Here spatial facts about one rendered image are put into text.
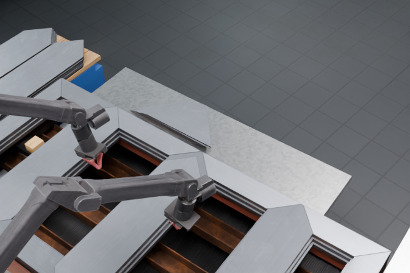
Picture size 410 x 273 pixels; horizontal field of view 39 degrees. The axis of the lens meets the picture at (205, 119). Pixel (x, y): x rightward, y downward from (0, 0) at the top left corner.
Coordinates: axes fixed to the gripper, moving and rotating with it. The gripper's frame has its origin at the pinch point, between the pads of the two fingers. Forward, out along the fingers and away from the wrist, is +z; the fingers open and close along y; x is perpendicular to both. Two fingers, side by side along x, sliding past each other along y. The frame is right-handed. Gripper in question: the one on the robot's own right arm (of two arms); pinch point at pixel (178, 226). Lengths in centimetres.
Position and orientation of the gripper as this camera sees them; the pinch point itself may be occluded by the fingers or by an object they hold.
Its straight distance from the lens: 196.1
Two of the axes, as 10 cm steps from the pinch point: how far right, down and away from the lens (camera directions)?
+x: -6.0, 5.5, -5.8
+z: -1.8, 6.1, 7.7
